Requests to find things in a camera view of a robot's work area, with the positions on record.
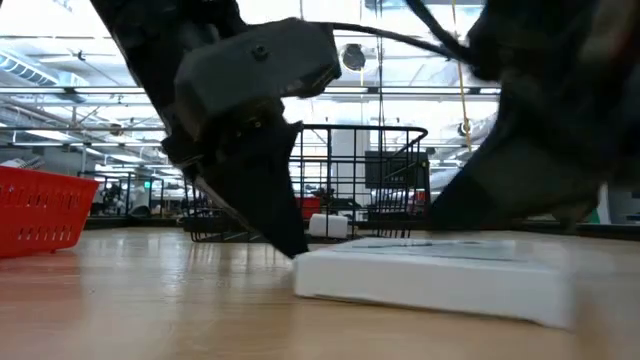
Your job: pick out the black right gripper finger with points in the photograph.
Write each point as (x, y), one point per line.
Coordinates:
(520, 185)

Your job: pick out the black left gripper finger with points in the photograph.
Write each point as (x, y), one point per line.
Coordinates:
(255, 200)

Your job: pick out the small white charger cube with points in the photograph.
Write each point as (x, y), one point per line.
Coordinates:
(318, 226)

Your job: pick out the large white wall charger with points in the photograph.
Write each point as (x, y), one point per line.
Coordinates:
(338, 227)

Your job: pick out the white card reader box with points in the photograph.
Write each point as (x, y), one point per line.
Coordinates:
(425, 290)

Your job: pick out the red storage bin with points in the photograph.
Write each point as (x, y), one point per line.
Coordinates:
(310, 206)

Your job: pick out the green panel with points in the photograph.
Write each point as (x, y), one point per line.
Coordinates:
(594, 216)

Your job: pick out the black display panel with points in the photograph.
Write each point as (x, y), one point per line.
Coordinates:
(395, 170)

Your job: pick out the red plastic basket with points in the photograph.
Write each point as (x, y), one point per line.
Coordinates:
(45, 215)

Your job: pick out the silver air duct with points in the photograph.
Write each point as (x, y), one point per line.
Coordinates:
(30, 70)

